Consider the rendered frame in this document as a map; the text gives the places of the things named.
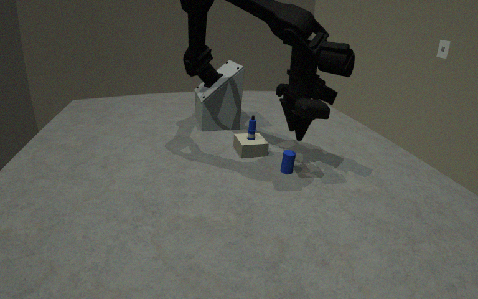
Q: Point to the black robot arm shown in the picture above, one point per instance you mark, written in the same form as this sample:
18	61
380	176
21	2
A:
292	24

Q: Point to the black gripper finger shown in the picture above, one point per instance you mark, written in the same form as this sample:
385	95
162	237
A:
287	107
300	125

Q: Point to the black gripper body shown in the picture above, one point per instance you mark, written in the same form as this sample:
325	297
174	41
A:
300	90

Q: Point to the beige square block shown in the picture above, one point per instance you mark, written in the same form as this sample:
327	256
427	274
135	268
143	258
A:
250	148

